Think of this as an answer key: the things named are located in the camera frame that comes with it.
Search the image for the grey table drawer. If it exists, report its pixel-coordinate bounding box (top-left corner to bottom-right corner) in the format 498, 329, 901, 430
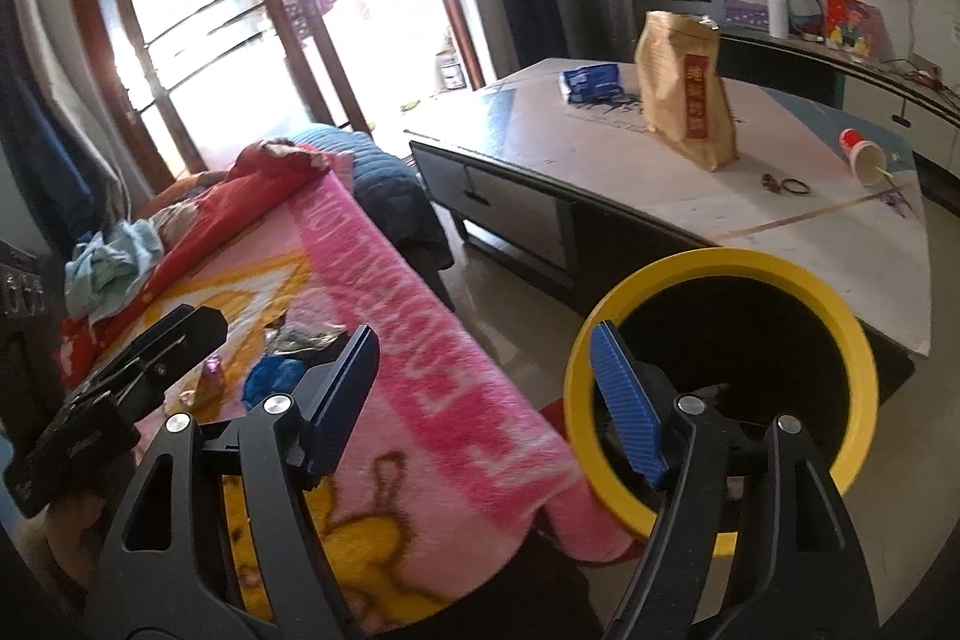
411, 141, 575, 270

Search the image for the brown paper bag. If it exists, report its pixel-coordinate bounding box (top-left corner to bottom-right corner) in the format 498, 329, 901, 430
634, 10, 740, 172

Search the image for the light blue cloth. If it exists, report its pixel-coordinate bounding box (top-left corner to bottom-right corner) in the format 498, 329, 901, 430
64, 218, 164, 320

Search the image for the wooden door frame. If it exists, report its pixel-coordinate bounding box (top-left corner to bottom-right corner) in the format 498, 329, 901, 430
64, 0, 496, 191

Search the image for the dark low cabinet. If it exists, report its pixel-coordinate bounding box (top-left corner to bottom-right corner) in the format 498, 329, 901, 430
720, 25, 960, 199

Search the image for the red paper cup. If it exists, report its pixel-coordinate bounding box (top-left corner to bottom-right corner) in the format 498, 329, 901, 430
838, 128, 897, 187

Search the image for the blue hanging garment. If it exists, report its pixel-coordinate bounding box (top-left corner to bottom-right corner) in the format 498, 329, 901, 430
15, 77, 102, 240

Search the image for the red cloth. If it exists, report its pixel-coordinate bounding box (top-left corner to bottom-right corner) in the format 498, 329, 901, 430
146, 139, 353, 251

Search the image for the red picture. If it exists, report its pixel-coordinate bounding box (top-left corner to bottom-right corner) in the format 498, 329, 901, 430
825, 0, 878, 60

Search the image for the yellow trash bin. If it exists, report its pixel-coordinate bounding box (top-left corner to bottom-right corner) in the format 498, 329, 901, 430
564, 248, 878, 558

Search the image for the dark handled basket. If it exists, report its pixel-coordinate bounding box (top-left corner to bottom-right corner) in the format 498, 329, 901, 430
784, 0, 826, 43

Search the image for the silver foil wrapper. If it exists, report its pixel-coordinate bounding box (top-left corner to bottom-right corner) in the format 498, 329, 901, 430
262, 321, 346, 360

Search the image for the white plastic jar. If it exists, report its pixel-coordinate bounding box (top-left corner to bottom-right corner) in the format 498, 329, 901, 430
437, 47, 466, 92

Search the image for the white coffee table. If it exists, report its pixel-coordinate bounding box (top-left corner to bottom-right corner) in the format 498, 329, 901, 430
405, 56, 931, 401

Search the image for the blue tissue packet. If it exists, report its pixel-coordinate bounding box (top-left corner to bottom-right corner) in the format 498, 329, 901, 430
559, 64, 625, 105

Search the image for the blue plastic wrapper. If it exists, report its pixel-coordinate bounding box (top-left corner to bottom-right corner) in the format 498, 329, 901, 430
242, 356, 308, 408

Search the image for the pink yellow printed blanket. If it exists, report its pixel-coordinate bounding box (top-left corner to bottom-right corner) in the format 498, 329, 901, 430
60, 160, 638, 633

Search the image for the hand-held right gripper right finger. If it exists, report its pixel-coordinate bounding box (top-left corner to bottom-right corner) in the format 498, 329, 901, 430
589, 319, 905, 640

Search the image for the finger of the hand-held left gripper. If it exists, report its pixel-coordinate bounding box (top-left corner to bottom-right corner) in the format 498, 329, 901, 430
122, 368, 170, 422
96, 304, 230, 398

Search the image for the dark blue quilt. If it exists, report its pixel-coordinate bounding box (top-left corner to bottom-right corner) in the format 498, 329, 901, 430
289, 126, 455, 272

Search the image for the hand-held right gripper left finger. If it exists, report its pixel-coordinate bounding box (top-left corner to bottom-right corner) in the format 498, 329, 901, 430
81, 323, 381, 640

